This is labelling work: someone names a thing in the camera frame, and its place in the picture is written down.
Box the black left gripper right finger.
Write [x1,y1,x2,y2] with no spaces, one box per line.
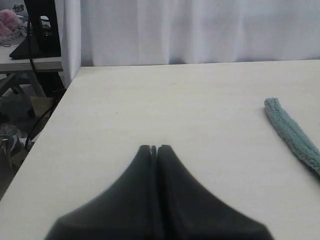
[156,145,273,240]

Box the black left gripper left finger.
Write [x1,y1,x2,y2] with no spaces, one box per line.
[46,145,157,240]

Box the teal fleece scarf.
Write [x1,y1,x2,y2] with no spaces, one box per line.
[264,97,320,175]

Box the white backdrop curtain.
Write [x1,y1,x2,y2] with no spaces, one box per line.
[55,0,320,81]

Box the side desk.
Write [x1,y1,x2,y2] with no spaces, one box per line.
[0,37,66,118]

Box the black monitor stand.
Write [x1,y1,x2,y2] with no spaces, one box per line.
[9,0,61,60]

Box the pink plush item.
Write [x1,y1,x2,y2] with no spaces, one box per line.
[0,9,19,36]

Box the black cable by desk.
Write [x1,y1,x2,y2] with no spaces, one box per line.
[24,19,66,151]

